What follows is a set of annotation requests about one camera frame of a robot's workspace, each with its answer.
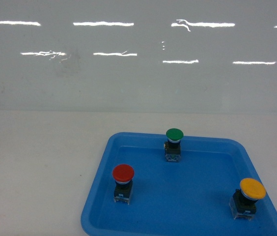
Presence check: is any red mushroom push button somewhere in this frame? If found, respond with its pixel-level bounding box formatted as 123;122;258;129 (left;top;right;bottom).
112;164;135;205

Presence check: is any yellow mushroom push button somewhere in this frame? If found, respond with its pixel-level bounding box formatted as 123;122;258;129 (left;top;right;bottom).
229;177;266;220

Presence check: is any green mushroom push button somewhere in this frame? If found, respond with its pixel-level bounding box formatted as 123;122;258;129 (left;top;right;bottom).
164;128;184;162

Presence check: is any blue plastic tray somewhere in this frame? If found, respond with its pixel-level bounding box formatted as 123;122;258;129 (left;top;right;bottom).
81;132;277;236

